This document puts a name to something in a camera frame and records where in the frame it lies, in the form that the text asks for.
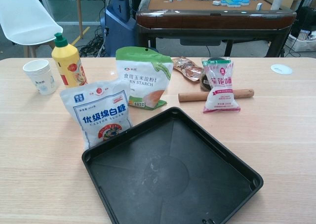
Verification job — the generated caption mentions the white chair with wooden legs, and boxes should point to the white chair with wooden legs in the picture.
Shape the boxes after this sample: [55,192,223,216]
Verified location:
[0,0,64,58]

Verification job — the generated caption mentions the black floor cable bundle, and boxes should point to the black floor cable bundle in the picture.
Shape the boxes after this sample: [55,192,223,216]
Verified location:
[82,31,109,58]

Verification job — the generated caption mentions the wooden rolling pin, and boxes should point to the wooden rolling pin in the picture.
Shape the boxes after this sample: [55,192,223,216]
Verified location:
[178,88,255,103]

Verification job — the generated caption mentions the yellow bottle with green cap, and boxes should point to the yellow bottle with green cap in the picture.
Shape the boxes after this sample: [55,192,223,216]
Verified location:
[51,33,88,88]

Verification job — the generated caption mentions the white round table grommet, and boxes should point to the white round table grommet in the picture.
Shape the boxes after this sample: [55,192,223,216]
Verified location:
[270,63,293,75]

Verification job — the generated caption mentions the red white pouch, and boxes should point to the red white pouch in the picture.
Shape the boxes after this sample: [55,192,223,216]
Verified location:
[201,58,241,114]

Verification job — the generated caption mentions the white cardboard box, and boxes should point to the white cardboard box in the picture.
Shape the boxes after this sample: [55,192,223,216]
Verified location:
[287,29,316,52]

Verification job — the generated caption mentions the brown mahjong table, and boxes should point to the brown mahjong table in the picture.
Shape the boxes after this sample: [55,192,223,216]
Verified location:
[135,0,297,58]

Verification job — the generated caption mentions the white paper roll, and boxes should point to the white paper roll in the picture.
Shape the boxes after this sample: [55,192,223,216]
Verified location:
[271,0,287,10]

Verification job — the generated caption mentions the green white corn starch bag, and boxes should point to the green white corn starch bag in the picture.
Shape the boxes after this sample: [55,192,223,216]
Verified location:
[115,46,174,111]

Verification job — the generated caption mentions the brown bread package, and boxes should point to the brown bread package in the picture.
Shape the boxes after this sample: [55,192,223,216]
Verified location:
[172,57,204,82]

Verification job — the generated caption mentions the black square tray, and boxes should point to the black square tray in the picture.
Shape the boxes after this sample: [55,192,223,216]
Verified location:
[81,107,264,224]

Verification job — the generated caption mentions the blue and white sugar packet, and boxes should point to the blue and white sugar packet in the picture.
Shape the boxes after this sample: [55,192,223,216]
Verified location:
[59,80,134,150]

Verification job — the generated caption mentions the blue machine base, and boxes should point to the blue machine base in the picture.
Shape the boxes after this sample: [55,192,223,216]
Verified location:
[103,0,138,58]

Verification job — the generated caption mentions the white paper cup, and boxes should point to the white paper cup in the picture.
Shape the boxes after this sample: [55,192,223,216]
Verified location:
[23,59,59,96]

